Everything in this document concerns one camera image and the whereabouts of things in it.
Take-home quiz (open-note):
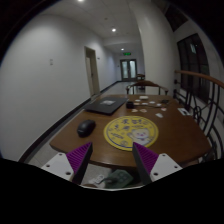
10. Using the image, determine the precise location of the black computer mouse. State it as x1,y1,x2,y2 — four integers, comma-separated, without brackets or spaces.
77,120,96,138

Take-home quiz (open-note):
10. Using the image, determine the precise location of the wooden side door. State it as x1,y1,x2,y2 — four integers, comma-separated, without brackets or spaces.
85,47,100,97

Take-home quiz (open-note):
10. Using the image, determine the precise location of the small black round object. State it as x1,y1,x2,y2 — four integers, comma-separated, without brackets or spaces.
126,101,134,109

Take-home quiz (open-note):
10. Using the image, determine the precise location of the wooden chair behind table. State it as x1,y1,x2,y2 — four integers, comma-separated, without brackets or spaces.
126,80,169,95

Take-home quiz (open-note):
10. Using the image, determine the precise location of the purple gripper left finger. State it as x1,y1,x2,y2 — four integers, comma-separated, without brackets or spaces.
66,142,93,185

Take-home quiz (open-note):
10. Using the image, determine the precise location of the green bag under table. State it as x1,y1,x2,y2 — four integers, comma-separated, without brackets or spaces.
106,170,133,189

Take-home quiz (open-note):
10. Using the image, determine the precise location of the round yellow mouse pad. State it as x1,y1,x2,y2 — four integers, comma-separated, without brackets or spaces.
103,116,159,151

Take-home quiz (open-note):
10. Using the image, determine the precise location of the double glass door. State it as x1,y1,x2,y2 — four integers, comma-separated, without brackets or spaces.
120,59,137,81

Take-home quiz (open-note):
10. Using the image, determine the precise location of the white paper scrap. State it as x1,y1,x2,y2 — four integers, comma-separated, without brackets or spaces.
155,113,163,118

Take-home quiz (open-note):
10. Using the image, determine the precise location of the curved wooden handrail railing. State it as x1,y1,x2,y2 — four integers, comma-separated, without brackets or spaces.
173,70,224,159

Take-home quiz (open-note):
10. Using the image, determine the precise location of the white box on table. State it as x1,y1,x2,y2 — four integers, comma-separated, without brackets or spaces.
139,96,148,100

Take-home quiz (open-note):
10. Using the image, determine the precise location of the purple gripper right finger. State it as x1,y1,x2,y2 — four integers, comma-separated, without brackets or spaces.
132,142,159,185

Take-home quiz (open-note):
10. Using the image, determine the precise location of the dark closed laptop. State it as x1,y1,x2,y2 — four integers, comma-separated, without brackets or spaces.
84,97,127,115

